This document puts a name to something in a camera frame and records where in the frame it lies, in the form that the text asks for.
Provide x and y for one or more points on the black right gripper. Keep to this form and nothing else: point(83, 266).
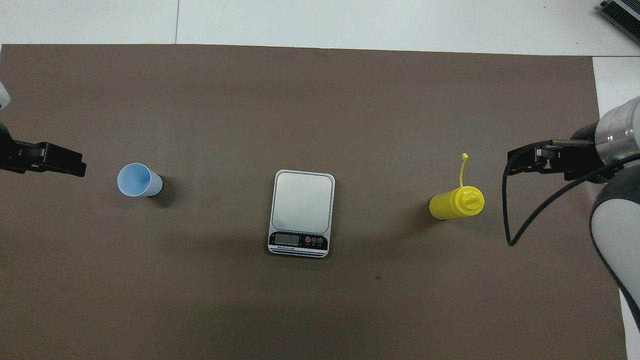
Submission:
point(580, 160)

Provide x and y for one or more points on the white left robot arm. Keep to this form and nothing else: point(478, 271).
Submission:
point(2, 97)

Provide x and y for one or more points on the silver digital kitchen scale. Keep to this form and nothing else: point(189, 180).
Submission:
point(301, 210)

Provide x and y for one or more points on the brown table mat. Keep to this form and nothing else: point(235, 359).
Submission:
point(300, 100)

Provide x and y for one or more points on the light blue plastic cup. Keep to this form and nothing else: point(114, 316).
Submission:
point(136, 180)

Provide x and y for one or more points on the yellow squeeze bottle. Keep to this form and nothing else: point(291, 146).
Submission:
point(457, 202)

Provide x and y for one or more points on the grey finned metal device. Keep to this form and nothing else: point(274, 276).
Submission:
point(622, 15)

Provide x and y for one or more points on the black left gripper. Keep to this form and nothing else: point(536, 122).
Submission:
point(7, 150)

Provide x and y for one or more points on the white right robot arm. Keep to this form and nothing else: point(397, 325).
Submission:
point(617, 225)

